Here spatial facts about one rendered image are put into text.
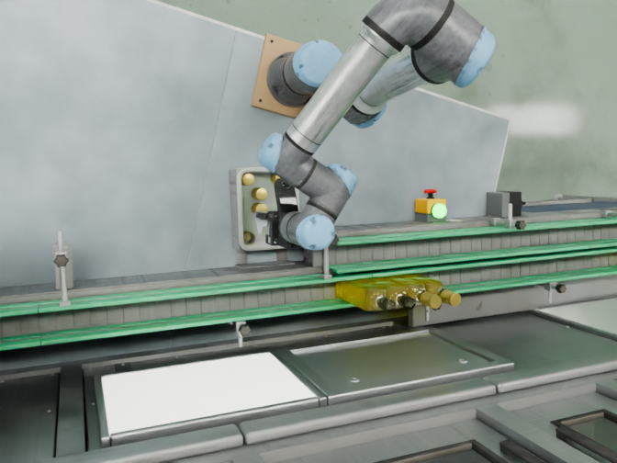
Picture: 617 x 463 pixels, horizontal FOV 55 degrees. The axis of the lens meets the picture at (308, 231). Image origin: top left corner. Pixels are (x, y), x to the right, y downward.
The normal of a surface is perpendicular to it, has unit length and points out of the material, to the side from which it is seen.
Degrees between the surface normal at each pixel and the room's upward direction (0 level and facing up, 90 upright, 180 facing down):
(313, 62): 10
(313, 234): 0
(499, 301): 0
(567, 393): 0
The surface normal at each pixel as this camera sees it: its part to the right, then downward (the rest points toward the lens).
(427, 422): 0.37, 0.10
